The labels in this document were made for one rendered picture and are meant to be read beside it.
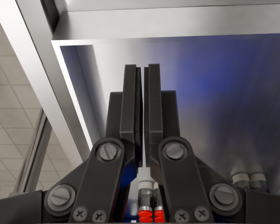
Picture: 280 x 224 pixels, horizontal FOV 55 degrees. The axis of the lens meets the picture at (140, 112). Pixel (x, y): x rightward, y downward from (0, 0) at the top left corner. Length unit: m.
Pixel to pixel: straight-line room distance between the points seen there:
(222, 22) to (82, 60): 0.11
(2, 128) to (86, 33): 1.85
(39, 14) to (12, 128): 1.81
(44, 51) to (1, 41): 1.25
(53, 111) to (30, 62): 0.07
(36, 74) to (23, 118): 1.61
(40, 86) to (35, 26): 0.08
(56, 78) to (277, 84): 0.19
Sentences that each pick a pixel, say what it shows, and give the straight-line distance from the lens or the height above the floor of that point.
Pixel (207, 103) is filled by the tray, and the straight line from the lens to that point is 0.27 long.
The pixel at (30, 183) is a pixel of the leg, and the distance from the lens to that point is 0.74.
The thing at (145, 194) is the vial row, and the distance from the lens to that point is 0.40.
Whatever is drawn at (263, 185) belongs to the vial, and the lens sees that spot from 0.41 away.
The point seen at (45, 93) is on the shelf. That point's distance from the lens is 0.28.
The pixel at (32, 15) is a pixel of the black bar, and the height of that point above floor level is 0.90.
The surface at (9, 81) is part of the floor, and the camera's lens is 1.64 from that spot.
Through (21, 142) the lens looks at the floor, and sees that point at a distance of 2.11.
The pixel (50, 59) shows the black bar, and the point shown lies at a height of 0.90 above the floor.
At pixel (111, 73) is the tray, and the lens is 0.24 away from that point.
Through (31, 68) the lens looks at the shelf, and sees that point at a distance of 0.26.
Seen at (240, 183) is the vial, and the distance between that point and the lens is 0.40.
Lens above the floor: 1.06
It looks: 40 degrees down
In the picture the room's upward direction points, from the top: 179 degrees counter-clockwise
